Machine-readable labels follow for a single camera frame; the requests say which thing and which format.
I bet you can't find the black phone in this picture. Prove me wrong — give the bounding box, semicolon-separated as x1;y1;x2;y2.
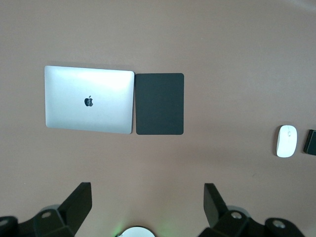
303;129;316;156

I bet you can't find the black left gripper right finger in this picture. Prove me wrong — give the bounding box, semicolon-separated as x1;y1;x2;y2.
199;182;252;237

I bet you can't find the black mouse pad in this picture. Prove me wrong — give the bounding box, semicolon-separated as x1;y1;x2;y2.
135;73;185;136

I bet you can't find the silver laptop with apple logo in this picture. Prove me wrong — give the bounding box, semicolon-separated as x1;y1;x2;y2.
44;65;135;135

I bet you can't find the white computer mouse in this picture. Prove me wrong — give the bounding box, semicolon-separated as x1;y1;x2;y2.
276;125;298;158

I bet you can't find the brown table cover mat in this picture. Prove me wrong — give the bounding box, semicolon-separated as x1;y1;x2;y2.
0;0;316;237

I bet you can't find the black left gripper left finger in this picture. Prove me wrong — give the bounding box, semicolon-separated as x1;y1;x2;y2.
34;182;92;237

